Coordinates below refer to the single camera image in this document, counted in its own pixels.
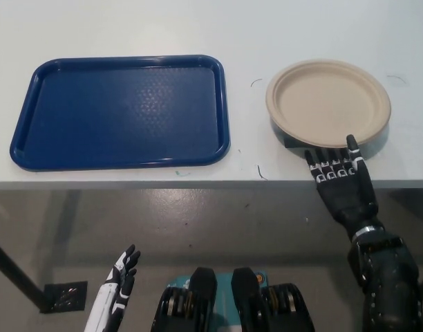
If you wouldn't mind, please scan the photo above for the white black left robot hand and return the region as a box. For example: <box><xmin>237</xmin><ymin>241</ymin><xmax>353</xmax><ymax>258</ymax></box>
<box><xmin>83</xmin><ymin>243</ymin><xmax>142</xmax><ymax>332</ymax></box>

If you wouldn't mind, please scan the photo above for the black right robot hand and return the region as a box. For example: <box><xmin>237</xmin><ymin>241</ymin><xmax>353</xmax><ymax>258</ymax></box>
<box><xmin>304</xmin><ymin>134</ymin><xmax>386</xmax><ymax>241</ymax></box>

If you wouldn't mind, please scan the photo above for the beige round paper plate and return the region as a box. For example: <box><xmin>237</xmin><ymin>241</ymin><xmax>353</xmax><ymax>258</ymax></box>
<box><xmin>265</xmin><ymin>59</ymin><xmax>392</xmax><ymax>148</ymax></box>

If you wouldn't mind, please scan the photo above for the black table foot plate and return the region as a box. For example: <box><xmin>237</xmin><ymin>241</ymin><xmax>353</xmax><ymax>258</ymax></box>
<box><xmin>39</xmin><ymin>281</ymin><xmax>89</xmax><ymax>314</ymax></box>

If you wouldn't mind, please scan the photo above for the blue plastic serving tray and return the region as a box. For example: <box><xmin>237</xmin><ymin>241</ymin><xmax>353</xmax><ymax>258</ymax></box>
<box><xmin>9</xmin><ymin>53</ymin><xmax>232</xmax><ymax>171</ymax></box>

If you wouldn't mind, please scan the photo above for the black table leg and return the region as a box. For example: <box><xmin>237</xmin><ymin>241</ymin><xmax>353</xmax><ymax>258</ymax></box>
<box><xmin>0</xmin><ymin>234</ymin><xmax>49</xmax><ymax>312</ymax></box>

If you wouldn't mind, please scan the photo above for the black teal robot body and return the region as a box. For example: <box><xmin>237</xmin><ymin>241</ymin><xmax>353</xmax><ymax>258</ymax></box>
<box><xmin>151</xmin><ymin>266</ymin><xmax>316</xmax><ymax>332</ymax></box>

